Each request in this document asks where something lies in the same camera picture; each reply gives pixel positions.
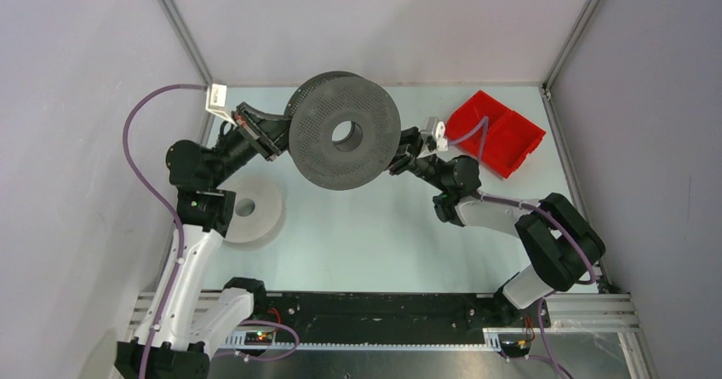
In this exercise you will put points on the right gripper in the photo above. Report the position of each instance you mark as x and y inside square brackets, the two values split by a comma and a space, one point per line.
[410, 143]

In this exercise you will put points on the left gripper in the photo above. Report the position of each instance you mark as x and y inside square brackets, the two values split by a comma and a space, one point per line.
[277, 125]

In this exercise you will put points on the dark grey spool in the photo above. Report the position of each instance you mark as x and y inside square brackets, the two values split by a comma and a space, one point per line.
[344, 130]

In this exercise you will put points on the white translucent spool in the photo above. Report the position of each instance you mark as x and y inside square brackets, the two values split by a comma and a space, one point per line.
[259, 212]

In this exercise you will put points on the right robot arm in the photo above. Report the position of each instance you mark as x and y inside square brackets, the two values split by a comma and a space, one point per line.
[561, 245]

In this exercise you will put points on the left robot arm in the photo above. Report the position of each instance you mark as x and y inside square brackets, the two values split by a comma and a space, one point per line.
[170, 341]

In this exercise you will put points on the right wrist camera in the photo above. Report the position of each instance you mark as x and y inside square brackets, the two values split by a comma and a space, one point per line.
[433, 139]

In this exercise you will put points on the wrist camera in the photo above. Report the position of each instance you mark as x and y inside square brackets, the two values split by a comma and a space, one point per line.
[215, 104]
[433, 139]

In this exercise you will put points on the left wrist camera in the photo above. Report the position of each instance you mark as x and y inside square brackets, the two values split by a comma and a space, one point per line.
[215, 104]

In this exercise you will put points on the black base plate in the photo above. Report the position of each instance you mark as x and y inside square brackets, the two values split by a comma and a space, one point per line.
[373, 319]

